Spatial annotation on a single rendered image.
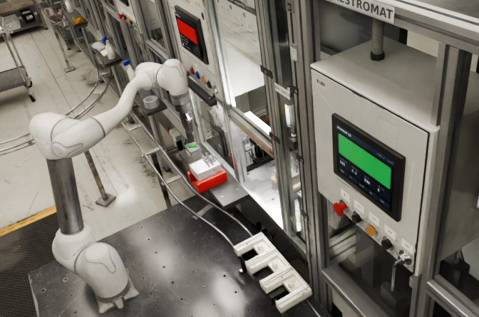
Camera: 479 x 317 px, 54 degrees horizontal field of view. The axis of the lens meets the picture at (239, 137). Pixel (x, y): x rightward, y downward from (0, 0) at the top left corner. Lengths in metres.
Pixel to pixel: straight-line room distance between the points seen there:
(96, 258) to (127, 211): 1.67
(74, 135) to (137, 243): 0.82
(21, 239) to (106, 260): 1.87
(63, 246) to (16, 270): 1.49
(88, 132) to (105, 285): 0.68
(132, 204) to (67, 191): 1.72
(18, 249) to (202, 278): 1.93
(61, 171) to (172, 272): 0.69
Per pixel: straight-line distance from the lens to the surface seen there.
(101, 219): 3.78
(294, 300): 1.86
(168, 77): 2.16
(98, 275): 2.14
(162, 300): 2.22
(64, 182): 2.10
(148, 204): 3.76
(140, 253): 2.44
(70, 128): 1.90
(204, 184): 2.28
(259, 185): 2.27
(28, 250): 3.81
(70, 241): 2.23
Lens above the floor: 2.39
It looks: 34 degrees down
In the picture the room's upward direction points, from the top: 10 degrees counter-clockwise
